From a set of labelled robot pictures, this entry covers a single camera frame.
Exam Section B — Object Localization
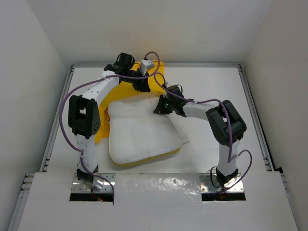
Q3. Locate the aluminium table frame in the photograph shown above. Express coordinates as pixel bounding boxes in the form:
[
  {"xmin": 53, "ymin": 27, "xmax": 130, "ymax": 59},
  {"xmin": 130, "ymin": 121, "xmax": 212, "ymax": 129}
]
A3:
[{"xmin": 9, "ymin": 64, "xmax": 285, "ymax": 231}]

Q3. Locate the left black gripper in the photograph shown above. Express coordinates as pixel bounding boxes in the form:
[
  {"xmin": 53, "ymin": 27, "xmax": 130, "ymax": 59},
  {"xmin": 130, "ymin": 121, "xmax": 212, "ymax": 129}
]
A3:
[{"xmin": 124, "ymin": 67, "xmax": 151, "ymax": 92}]

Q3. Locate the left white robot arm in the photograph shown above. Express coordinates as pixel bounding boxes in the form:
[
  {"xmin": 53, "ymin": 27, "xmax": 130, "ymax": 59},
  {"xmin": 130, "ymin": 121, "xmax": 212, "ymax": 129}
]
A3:
[{"xmin": 68, "ymin": 53, "xmax": 154, "ymax": 183}]

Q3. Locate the metal base plate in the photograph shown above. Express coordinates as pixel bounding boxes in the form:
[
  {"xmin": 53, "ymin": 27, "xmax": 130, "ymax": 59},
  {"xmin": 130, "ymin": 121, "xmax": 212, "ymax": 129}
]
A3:
[
  {"xmin": 199, "ymin": 173, "xmax": 244, "ymax": 194},
  {"xmin": 71, "ymin": 173, "xmax": 116, "ymax": 193}
]

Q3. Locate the yellow pillowcase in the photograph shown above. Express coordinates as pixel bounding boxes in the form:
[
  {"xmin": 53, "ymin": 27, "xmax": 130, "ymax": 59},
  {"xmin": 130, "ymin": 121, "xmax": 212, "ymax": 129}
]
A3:
[{"xmin": 94, "ymin": 60, "xmax": 165, "ymax": 144}]

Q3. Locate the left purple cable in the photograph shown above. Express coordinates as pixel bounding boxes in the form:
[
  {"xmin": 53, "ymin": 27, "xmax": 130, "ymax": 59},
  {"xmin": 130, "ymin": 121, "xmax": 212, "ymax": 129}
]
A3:
[{"xmin": 58, "ymin": 51, "xmax": 161, "ymax": 202}]

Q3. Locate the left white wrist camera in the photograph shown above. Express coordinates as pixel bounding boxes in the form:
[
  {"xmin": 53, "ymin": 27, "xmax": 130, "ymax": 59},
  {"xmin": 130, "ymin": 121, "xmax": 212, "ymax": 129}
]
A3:
[{"xmin": 140, "ymin": 59, "xmax": 154, "ymax": 73}]

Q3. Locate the white pillow yellow edge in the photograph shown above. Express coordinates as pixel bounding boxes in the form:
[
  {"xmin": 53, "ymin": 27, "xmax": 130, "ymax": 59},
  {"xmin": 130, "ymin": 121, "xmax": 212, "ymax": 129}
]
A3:
[{"xmin": 108, "ymin": 93, "xmax": 190, "ymax": 165}]

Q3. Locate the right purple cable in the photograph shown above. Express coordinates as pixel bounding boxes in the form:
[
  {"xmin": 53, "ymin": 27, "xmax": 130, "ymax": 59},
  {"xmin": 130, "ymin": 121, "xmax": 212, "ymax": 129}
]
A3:
[{"xmin": 154, "ymin": 73, "xmax": 253, "ymax": 193}]

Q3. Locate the white front cover board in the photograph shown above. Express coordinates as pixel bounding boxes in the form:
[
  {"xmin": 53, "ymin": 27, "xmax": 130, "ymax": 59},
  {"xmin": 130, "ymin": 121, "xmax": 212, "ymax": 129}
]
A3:
[{"xmin": 18, "ymin": 172, "xmax": 297, "ymax": 231}]

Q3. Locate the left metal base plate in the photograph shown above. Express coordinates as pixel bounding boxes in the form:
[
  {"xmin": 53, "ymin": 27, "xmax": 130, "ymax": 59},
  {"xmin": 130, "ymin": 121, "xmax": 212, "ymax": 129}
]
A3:
[{"xmin": 71, "ymin": 173, "xmax": 116, "ymax": 193}]

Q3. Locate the purple cable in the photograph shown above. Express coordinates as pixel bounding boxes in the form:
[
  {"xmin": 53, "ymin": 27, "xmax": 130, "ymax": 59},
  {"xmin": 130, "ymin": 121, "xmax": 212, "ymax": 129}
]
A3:
[
  {"xmin": 154, "ymin": 73, "xmax": 253, "ymax": 193},
  {"xmin": 58, "ymin": 51, "xmax": 161, "ymax": 202}
]

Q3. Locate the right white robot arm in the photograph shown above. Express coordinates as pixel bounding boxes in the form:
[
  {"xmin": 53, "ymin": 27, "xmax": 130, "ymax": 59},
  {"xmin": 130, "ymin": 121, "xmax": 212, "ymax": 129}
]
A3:
[{"xmin": 154, "ymin": 84, "xmax": 247, "ymax": 188}]

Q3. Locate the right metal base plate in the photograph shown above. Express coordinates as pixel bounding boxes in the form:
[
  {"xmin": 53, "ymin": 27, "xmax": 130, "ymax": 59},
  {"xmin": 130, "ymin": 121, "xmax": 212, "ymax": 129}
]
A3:
[{"xmin": 199, "ymin": 173, "xmax": 244, "ymax": 194}]

